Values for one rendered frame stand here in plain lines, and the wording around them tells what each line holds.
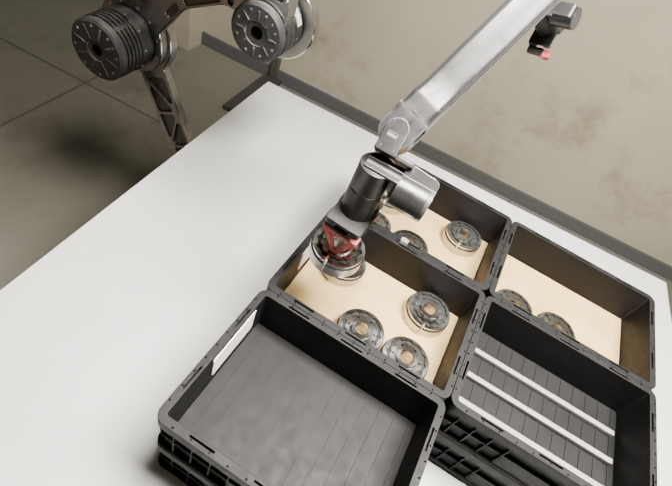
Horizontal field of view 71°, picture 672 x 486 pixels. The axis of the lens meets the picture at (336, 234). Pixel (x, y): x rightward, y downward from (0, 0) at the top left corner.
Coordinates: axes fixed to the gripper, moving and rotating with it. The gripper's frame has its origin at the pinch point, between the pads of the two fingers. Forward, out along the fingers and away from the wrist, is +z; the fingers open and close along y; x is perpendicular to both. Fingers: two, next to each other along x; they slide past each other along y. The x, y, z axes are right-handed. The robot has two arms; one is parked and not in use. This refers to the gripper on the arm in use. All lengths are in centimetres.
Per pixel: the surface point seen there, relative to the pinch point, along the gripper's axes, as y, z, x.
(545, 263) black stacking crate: 50, 19, -45
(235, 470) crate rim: -38.6, 10.8, -7.0
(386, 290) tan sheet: 14.4, 22.3, -12.5
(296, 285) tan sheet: 1.6, 22.4, 4.9
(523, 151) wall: 204, 79, -40
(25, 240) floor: 7, 109, 114
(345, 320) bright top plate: -1.1, 19.1, -8.4
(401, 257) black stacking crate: 19.3, 15.2, -11.3
